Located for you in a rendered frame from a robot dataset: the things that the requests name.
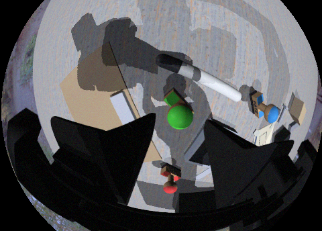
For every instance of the wooden rubber stamp with blue top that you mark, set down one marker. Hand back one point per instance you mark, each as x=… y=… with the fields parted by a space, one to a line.
x=259 y=108

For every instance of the grey marker with black cap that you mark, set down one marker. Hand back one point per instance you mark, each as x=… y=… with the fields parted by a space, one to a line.
x=178 y=66

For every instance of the tan cube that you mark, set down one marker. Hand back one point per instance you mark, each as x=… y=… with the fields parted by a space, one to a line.
x=298 y=110

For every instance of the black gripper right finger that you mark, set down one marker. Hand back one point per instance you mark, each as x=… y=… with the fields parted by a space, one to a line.
x=235 y=163

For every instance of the wooden rubber stamp with red-topped handle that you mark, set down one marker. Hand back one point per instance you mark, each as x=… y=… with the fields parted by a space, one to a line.
x=172 y=174

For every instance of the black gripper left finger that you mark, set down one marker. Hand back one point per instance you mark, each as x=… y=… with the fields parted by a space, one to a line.
x=120 y=152

